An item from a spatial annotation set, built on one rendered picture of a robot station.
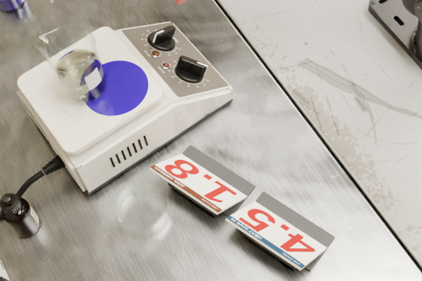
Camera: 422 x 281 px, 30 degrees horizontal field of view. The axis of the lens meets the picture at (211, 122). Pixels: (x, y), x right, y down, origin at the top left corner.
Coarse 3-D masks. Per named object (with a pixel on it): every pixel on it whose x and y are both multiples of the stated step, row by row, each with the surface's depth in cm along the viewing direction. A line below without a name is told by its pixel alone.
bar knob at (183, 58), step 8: (184, 56) 86; (184, 64) 85; (192, 64) 85; (200, 64) 85; (176, 72) 86; (184, 72) 86; (192, 72) 86; (200, 72) 86; (184, 80) 85; (192, 80) 85; (200, 80) 86
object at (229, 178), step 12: (192, 156) 86; (204, 156) 86; (204, 168) 85; (216, 168) 85; (168, 180) 81; (228, 180) 84; (240, 180) 84; (180, 192) 84; (240, 192) 83; (204, 204) 79; (228, 204) 80; (240, 204) 82
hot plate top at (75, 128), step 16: (96, 32) 86; (112, 32) 86; (112, 48) 84; (128, 48) 84; (48, 64) 84; (32, 80) 83; (48, 80) 83; (32, 96) 82; (48, 96) 82; (160, 96) 81; (48, 112) 81; (64, 112) 81; (80, 112) 80; (128, 112) 80; (48, 128) 80; (64, 128) 80; (80, 128) 80; (96, 128) 79; (112, 128) 79; (64, 144) 79; (80, 144) 78
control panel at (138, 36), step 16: (128, 32) 89; (144, 32) 90; (176, 32) 92; (144, 48) 87; (176, 48) 89; (192, 48) 90; (160, 64) 86; (176, 64) 87; (208, 64) 89; (176, 80) 85; (208, 80) 87; (224, 80) 88
